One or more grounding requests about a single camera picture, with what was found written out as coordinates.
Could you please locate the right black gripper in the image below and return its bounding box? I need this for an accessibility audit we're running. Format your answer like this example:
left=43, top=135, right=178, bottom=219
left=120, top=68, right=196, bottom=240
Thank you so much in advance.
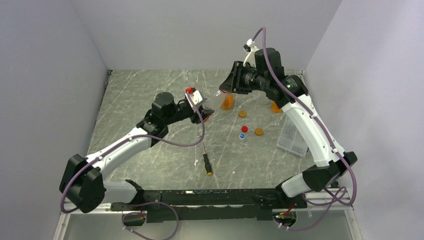
left=219, top=60, right=269, bottom=95

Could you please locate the orange juice bottle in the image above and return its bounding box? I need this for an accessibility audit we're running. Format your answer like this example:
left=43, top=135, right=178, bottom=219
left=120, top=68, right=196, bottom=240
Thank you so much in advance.
left=271, top=101, right=283, bottom=113
left=221, top=92, right=234, bottom=110

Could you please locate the orange bottle cap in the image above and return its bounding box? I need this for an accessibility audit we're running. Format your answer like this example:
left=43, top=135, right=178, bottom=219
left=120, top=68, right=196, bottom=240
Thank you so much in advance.
left=238, top=110, right=247, bottom=118
left=254, top=127, right=264, bottom=136

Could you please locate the red bottle cap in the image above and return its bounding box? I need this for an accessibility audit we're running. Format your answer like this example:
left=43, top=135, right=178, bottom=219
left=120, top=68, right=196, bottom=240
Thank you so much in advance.
left=241, top=125, right=249, bottom=133

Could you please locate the clear red-label bottle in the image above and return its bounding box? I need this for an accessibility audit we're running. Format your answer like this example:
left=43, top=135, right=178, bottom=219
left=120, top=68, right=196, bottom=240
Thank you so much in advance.
left=202, top=90, right=226, bottom=114

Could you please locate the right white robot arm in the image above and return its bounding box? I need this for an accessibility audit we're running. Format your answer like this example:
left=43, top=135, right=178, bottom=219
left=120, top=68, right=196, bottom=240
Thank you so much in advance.
left=219, top=47, right=358, bottom=208

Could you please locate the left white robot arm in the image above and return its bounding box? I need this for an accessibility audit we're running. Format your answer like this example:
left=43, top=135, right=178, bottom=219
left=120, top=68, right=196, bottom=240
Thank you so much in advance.
left=59, top=87, right=214, bottom=214

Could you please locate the black yellow screwdriver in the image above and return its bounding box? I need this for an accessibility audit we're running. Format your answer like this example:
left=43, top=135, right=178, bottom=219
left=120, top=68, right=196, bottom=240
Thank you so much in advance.
left=201, top=140, right=213, bottom=176

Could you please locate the clear plastic box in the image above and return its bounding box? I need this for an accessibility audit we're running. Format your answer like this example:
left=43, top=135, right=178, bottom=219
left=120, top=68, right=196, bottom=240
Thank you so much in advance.
left=276, top=117, right=309, bottom=157

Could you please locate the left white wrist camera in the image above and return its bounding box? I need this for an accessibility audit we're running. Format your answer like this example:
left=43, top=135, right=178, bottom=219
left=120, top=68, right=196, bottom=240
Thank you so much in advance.
left=185, top=87, right=206, bottom=109

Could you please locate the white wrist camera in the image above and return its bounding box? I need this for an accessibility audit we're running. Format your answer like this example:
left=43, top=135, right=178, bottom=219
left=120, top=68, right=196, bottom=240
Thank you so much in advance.
left=185, top=87, right=206, bottom=109
left=243, top=38, right=259, bottom=67

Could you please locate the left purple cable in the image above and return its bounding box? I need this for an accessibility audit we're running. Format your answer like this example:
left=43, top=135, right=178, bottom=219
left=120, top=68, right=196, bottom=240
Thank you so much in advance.
left=59, top=92, right=206, bottom=214

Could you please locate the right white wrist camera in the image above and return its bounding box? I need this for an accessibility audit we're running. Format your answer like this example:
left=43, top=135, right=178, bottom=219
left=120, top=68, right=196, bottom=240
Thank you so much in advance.
left=243, top=38, right=259, bottom=67

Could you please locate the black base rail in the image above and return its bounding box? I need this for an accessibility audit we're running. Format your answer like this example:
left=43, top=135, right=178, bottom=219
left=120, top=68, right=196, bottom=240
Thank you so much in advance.
left=111, top=188, right=308, bottom=223

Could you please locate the aluminium frame rail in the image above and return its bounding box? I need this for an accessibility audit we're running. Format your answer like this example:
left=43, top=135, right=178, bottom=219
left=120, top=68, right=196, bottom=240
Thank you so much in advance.
left=52, top=198, right=147, bottom=240

